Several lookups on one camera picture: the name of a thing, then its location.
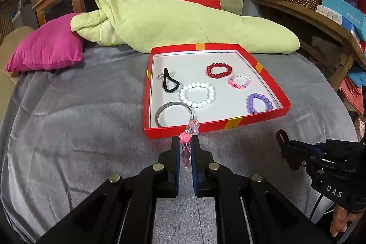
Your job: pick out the person's right hand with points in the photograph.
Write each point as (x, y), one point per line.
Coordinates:
(341, 222)

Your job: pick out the magenta pillow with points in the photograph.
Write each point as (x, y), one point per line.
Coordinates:
(45, 46)

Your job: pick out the light green quilt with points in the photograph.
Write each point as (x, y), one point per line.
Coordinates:
(177, 24)

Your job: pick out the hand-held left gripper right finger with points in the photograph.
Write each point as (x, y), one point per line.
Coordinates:
(195, 172)

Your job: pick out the silver metal bangle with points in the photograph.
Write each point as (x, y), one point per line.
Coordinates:
(160, 112)

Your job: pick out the blue box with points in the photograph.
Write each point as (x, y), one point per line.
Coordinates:
(346, 8)

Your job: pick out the white patterned box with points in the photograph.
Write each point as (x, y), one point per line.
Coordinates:
(328, 15)

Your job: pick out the red folded cloth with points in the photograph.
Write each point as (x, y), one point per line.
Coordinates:
(353, 94)

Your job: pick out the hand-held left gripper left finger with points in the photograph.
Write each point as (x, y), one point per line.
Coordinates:
(175, 172)

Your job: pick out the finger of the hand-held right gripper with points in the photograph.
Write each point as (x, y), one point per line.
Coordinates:
(298, 159)
(307, 146)

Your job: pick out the red cardboard box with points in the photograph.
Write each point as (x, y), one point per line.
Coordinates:
(183, 61)

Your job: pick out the wooden shelf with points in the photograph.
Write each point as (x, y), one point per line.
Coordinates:
(328, 29)

